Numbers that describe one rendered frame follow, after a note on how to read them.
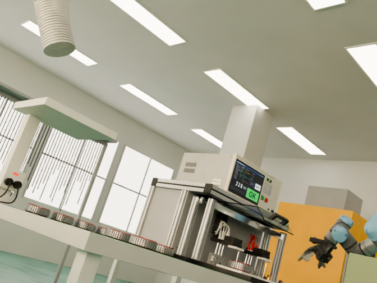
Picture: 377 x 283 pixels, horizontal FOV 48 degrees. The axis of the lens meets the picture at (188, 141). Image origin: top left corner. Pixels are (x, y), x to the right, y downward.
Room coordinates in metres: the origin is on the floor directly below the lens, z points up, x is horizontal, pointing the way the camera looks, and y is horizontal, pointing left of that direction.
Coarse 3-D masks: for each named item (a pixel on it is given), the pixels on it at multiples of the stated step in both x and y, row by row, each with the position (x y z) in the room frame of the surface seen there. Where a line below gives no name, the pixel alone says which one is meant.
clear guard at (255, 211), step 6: (228, 204) 2.01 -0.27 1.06; (234, 204) 1.96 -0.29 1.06; (240, 204) 1.91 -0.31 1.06; (246, 204) 1.88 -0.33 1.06; (234, 210) 2.13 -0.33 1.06; (240, 210) 2.07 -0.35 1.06; (246, 210) 2.01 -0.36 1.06; (252, 210) 1.95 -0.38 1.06; (258, 210) 1.90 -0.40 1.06; (264, 210) 1.87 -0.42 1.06; (252, 216) 2.14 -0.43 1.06; (258, 216) 2.08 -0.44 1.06; (264, 216) 1.82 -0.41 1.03; (270, 222) 1.83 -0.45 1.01; (276, 222) 1.88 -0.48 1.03; (282, 228) 1.89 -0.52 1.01; (288, 228) 1.95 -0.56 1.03
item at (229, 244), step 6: (216, 240) 2.07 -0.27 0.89; (222, 240) 2.05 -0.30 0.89; (228, 240) 2.02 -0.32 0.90; (234, 240) 2.00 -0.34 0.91; (240, 240) 2.03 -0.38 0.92; (216, 246) 2.08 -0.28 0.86; (222, 246) 2.11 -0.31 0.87; (228, 246) 2.02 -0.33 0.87; (234, 246) 2.00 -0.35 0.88; (240, 246) 2.03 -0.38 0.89; (216, 252) 2.08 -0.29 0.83; (222, 252) 2.10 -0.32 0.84
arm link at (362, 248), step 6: (366, 240) 2.03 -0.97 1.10; (354, 246) 2.07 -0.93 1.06; (360, 246) 2.05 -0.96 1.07; (366, 246) 2.02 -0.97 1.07; (372, 246) 2.00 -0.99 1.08; (348, 252) 2.10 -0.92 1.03; (354, 252) 2.08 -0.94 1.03; (360, 252) 2.05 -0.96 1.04; (366, 252) 2.03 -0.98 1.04; (372, 252) 2.02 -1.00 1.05
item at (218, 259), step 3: (210, 255) 2.08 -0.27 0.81; (213, 255) 2.06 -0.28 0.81; (216, 255) 2.05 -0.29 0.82; (219, 255) 2.06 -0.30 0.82; (210, 258) 2.07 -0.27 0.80; (216, 258) 2.05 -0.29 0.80; (219, 258) 2.07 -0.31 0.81; (222, 258) 2.08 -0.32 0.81; (225, 258) 2.09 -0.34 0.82; (207, 261) 2.09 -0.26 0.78; (210, 261) 2.07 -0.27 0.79; (213, 261) 2.06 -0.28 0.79; (216, 261) 2.06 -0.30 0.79; (219, 261) 2.07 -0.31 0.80; (222, 261) 2.08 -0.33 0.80; (225, 261) 2.10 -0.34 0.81; (213, 264) 2.05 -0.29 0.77; (216, 264) 2.06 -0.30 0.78; (222, 264) 2.09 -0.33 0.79
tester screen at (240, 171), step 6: (240, 162) 2.06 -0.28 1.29; (240, 168) 2.06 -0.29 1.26; (246, 168) 2.09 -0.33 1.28; (234, 174) 2.04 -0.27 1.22; (240, 174) 2.07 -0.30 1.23; (246, 174) 2.10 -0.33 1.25; (252, 174) 2.13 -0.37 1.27; (258, 174) 2.16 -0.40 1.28; (234, 180) 2.05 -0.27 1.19; (240, 180) 2.08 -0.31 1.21; (246, 180) 2.11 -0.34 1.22; (252, 180) 2.14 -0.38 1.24; (258, 180) 2.17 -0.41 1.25; (246, 186) 2.12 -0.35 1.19; (258, 192) 2.19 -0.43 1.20; (246, 198) 2.13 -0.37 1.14; (258, 198) 2.19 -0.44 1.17
